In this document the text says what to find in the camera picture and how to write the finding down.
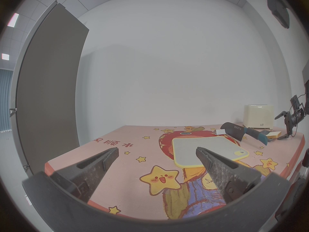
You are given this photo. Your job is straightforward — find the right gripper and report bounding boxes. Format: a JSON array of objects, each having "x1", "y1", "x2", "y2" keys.
[{"x1": 274, "y1": 110, "x2": 306, "y2": 140}]

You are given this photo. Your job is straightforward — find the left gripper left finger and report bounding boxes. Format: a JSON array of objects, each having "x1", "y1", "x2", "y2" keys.
[{"x1": 50, "y1": 147, "x2": 119, "y2": 200}]

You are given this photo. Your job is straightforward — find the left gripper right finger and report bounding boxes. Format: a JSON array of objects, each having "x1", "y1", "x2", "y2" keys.
[{"x1": 196, "y1": 146, "x2": 262, "y2": 204}]

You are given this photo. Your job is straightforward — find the slice of bread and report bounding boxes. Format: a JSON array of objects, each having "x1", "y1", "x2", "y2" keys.
[{"x1": 266, "y1": 131, "x2": 282, "y2": 140}]

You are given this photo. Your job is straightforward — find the cream toaster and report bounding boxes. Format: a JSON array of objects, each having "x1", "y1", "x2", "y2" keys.
[{"x1": 243, "y1": 104, "x2": 275, "y2": 129}]

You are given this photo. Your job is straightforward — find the cutting board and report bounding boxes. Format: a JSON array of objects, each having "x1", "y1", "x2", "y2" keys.
[{"x1": 172, "y1": 136, "x2": 250, "y2": 168}]

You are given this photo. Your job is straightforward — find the grey door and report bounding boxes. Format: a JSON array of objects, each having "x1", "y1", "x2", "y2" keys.
[{"x1": 10, "y1": 0, "x2": 90, "y2": 176}]

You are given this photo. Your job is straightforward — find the blue curtain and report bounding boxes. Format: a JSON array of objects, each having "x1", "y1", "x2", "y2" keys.
[{"x1": 0, "y1": 69, "x2": 13, "y2": 133}]

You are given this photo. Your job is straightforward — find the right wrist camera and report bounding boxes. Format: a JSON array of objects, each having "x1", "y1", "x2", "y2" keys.
[{"x1": 290, "y1": 94, "x2": 306, "y2": 111}]

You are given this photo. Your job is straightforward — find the knife with blue-green handle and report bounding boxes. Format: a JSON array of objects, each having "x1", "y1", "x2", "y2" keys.
[{"x1": 220, "y1": 122, "x2": 269, "y2": 145}]

